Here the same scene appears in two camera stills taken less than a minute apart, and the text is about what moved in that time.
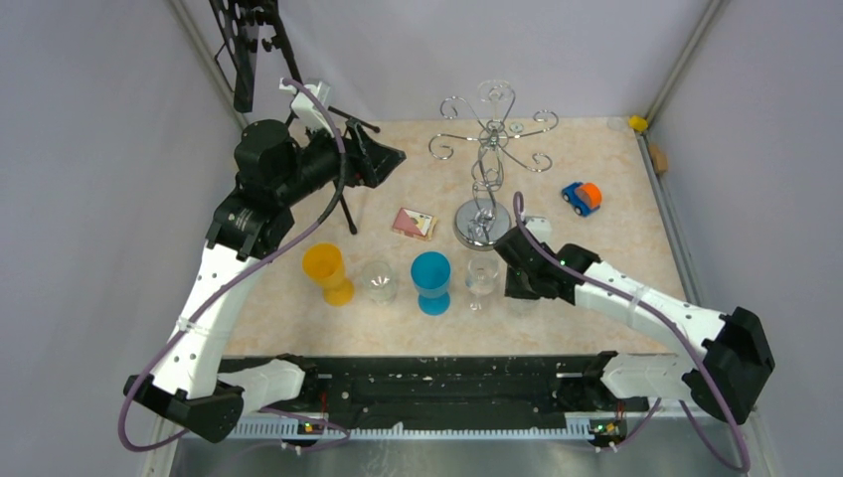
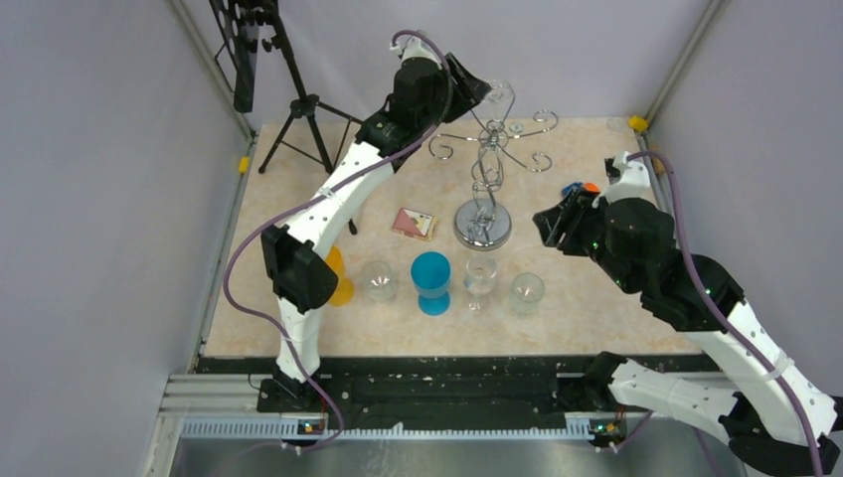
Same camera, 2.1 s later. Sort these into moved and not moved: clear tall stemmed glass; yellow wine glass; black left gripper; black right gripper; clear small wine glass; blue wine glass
Moved: black right gripper; black left gripper
Not moved: yellow wine glass; clear tall stemmed glass; blue wine glass; clear small wine glass
